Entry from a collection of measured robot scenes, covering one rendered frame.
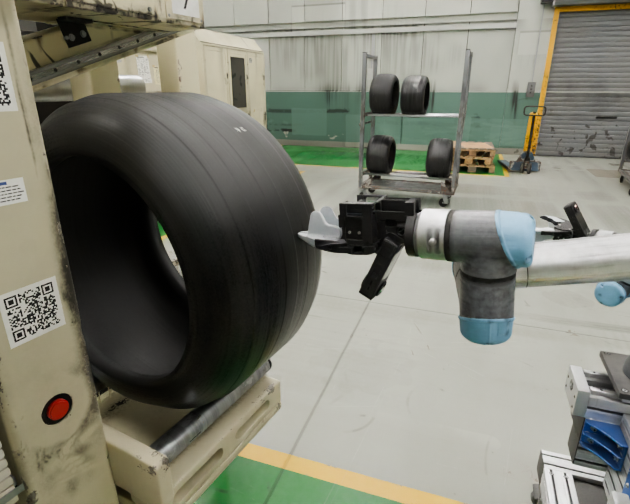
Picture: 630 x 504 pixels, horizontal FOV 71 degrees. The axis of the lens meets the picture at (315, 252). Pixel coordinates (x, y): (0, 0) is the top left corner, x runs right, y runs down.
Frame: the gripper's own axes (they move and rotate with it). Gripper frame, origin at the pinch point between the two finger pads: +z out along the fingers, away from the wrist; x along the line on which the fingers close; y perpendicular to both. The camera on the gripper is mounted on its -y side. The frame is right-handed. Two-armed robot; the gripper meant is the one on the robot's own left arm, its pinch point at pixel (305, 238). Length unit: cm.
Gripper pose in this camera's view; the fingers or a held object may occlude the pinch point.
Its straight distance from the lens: 76.3
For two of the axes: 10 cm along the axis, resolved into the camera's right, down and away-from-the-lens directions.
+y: -0.8, -9.5, -3.0
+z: -8.7, -0.8, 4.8
